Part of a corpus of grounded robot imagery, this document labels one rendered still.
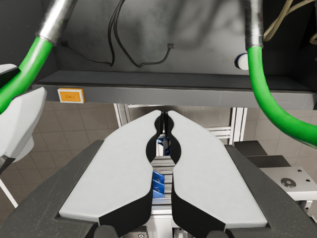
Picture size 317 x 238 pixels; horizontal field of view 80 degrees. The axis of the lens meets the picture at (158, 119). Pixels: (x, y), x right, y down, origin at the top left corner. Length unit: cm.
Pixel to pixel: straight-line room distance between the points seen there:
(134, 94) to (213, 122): 97
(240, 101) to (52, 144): 173
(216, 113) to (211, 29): 85
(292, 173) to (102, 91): 55
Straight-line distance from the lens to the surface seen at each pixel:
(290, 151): 200
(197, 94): 42
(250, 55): 24
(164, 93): 42
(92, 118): 164
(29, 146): 20
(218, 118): 133
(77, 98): 45
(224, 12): 52
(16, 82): 19
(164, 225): 74
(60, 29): 21
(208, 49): 52
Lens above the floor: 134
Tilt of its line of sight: 61 degrees down
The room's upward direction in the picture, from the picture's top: 175 degrees counter-clockwise
